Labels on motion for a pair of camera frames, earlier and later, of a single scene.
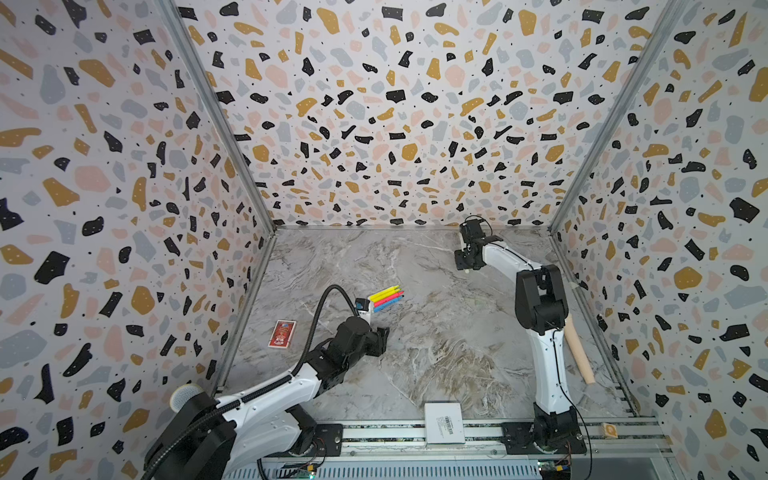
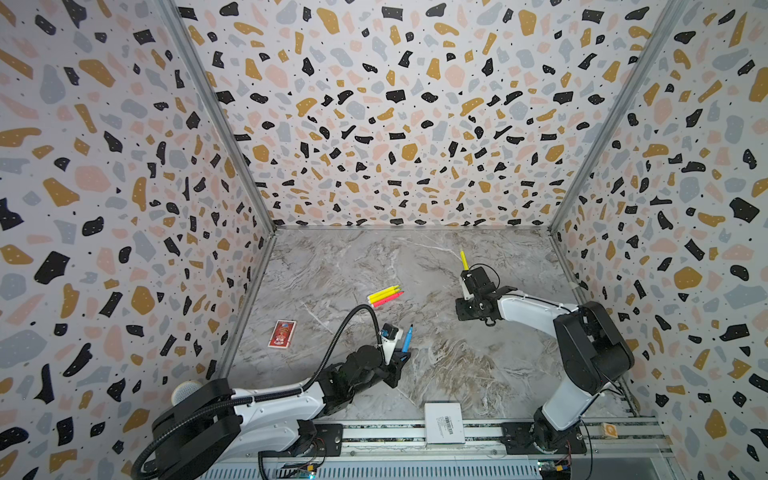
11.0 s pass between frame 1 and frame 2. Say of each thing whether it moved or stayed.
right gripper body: moved
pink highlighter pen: stayed
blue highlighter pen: moved
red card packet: stayed
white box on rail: stayed
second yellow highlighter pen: stayed
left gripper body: moved
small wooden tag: stayed
